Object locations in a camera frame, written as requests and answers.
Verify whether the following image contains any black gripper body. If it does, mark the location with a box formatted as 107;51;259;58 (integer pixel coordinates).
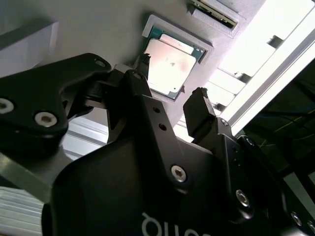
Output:
41;137;271;236

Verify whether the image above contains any silver CPU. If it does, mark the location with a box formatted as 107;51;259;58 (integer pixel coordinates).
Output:
144;26;206;101

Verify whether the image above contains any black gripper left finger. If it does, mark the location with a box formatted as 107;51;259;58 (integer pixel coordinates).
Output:
0;53;197;197

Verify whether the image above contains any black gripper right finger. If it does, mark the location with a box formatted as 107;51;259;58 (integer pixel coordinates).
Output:
183;87;315;236

